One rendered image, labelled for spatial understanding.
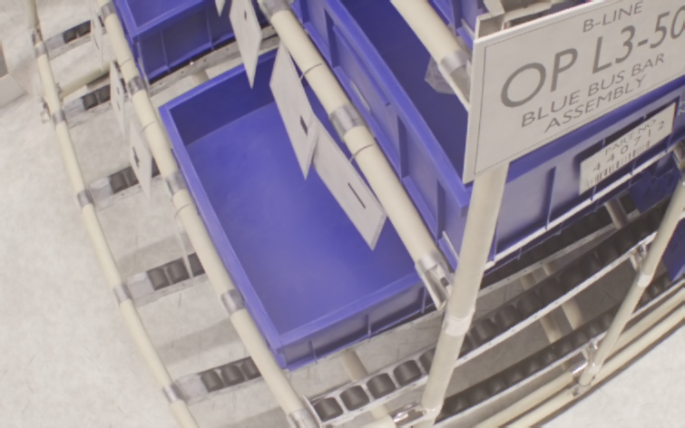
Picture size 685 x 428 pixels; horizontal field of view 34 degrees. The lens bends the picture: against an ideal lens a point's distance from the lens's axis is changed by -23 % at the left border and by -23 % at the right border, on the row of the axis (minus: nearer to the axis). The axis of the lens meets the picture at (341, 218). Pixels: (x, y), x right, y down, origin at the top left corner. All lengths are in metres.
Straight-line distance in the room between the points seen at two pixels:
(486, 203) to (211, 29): 0.83
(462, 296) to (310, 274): 0.46
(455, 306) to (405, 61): 0.30
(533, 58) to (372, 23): 0.61
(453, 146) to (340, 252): 0.36
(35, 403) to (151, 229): 0.52
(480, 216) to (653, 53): 0.27
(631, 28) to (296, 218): 0.90
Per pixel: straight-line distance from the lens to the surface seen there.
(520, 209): 1.33
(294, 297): 1.73
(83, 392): 2.49
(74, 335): 2.54
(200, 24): 1.85
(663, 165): 1.83
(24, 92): 2.84
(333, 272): 1.74
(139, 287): 2.08
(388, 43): 1.50
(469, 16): 1.01
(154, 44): 1.84
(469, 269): 1.26
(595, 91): 1.05
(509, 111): 0.98
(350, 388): 1.69
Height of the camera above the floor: 2.33
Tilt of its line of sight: 64 degrees down
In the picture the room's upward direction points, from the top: 1 degrees clockwise
